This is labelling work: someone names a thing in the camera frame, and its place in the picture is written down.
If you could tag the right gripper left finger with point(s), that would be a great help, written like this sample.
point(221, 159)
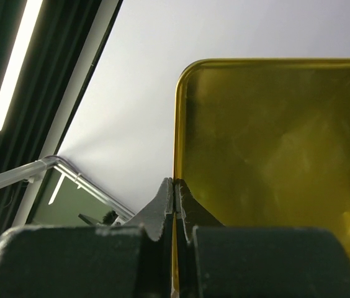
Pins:
point(130, 260)

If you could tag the gold tin lid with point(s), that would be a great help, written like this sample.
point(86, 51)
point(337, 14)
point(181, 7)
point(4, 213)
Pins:
point(265, 142)

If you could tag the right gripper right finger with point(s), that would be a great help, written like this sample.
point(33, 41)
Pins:
point(218, 261)

